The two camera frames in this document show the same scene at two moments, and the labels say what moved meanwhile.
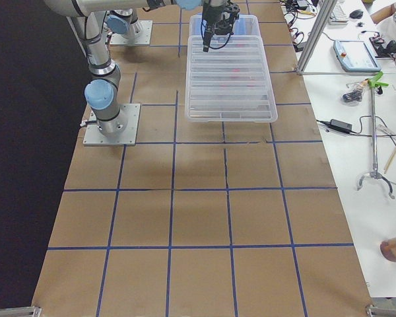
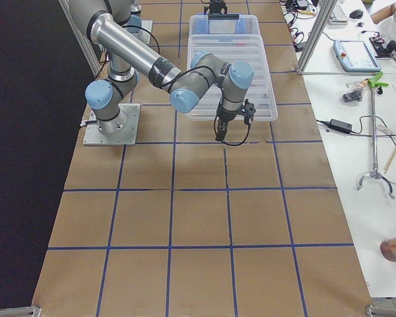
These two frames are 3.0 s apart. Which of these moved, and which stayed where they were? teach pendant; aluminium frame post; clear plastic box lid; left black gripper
Moved: left black gripper
Stayed: teach pendant; aluminium frame post; clear plastic box lid
